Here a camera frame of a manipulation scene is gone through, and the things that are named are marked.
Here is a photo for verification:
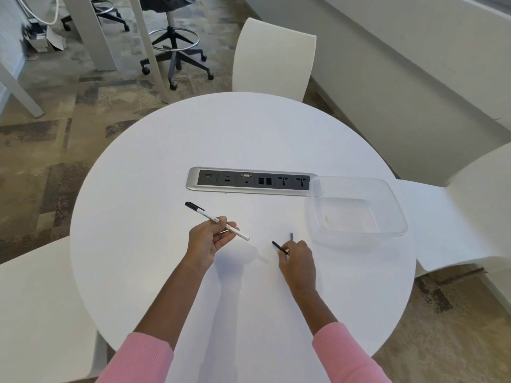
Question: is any person's right hand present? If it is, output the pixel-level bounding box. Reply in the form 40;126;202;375
277;239;317;295

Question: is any person's left hand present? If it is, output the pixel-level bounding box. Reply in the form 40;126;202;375
185;215;240;272

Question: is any white pen with black cap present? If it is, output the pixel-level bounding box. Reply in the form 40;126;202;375
184;201;251;242

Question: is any person's right forearm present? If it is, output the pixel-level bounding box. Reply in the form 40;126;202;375
291;287;394;383

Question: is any person's left forearm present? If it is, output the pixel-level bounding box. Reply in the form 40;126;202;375
95;259;207;383

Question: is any silver power socket panel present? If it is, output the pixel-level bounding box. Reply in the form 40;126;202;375
186;166;319;197

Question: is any clear plastic container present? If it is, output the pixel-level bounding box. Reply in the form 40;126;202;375
305;175;409;247

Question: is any white chair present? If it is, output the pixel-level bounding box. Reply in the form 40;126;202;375
393;141;511;278
232;16;317;103
0;235;109;383

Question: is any thin white desk leg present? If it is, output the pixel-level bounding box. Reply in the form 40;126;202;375
128;0;171;104

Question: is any black office chair base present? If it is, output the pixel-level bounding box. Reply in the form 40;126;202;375
60;0;131;32

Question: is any grey desk leg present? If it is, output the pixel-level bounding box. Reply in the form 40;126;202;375
0;61;45;118

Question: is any wide white desk leg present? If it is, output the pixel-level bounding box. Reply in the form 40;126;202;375
60;0;119;72

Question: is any cardboard box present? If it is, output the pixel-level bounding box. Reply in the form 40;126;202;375
23;18;67;54

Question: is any black stool with foot ring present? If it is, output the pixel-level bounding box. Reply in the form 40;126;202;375
137;0;215;91

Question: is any white cable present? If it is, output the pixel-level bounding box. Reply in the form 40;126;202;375
15;0;61;26

